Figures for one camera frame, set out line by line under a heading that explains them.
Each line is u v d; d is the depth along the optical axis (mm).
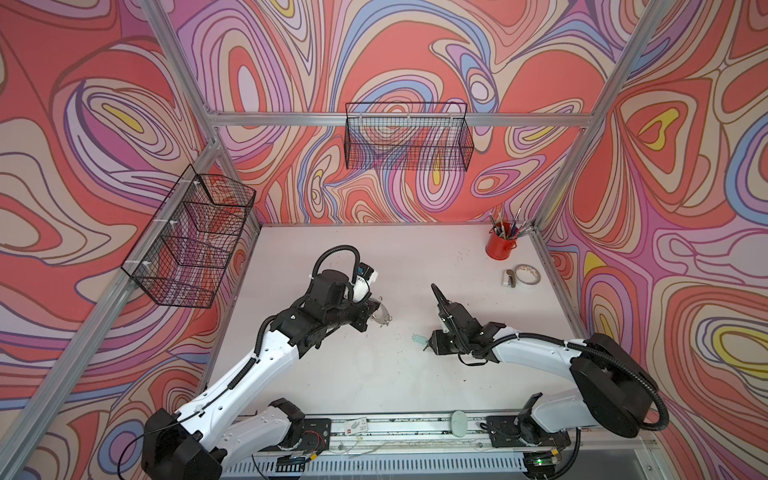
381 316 802
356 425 738
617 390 424
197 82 807
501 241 1021
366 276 654
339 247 548
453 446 722
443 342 782
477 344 635
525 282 1017
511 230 1046
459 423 743
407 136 960
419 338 902
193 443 377
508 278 1015
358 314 654
